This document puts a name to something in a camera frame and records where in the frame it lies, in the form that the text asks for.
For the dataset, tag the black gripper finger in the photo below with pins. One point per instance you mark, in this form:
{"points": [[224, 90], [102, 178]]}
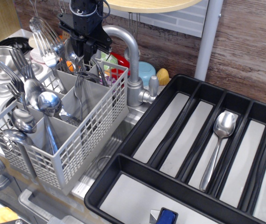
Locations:
{"points": [[77, 42], [90, 48]]}

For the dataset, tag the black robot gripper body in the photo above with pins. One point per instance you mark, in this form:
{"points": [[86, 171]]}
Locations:
{"points": [[85, 18]]}

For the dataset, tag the big steel spoon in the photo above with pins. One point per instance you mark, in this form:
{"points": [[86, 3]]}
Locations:
{"points": [[71, 55]]}

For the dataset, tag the slotted steel spoon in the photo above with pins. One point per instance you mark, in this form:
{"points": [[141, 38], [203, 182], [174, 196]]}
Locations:
{"points": [[39, 25]]}

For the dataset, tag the steel spoon behind centre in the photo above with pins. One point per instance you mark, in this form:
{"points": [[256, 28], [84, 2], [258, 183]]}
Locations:
{"points": [[33, 88]]}

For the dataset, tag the grey plastic cutlery basket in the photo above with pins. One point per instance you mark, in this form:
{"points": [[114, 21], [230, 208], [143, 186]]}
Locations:
{"points": [[103, 108]]}

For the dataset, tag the steel spoon front left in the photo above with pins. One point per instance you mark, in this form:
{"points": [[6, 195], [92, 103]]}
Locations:
{"points": [[23, 121]]}

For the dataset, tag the steel spoon lowest left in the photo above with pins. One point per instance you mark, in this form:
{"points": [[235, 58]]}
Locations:
{"points": [[17, 136]]}

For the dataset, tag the steel spoon in tray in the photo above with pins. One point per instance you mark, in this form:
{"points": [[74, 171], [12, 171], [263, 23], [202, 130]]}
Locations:
{"points": [[224, 127]]}

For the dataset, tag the black cutlery tray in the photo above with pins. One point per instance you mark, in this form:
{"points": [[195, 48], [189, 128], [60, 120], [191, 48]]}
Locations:
{"points": [[161, 162]]}

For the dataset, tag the steel fork middle compartment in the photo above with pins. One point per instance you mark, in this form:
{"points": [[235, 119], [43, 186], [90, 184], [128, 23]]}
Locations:
{"points": [[78, 93]]}

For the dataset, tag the large steel fork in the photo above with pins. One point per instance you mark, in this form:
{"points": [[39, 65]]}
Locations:
{"points": [[48, 55]]}

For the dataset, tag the red toy pepper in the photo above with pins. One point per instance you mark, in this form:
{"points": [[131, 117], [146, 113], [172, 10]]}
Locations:
{"points": [[119, 60]]}

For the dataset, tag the light wooden round shelf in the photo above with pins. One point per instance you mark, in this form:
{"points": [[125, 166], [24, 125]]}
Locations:
{"points": [[150, 6]]}

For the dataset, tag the steel fork left cluster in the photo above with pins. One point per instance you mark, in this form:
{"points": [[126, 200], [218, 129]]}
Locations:
{"points": [[24, 68]]}

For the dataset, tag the light blue toy bowl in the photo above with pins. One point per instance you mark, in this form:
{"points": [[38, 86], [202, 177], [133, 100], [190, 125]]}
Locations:
{"points": [[146, 70]]}

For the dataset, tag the silver kitchen faucet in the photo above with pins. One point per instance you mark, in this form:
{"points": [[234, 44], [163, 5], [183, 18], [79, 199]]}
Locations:
{"points": [[137, 94]]}

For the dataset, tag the yellow toy corn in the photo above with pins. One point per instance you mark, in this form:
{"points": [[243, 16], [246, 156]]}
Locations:
{"points": [[163, 76]]}

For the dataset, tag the blue block bottom edge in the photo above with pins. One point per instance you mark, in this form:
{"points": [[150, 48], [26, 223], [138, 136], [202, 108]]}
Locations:
{"points": [[167, 216]]}

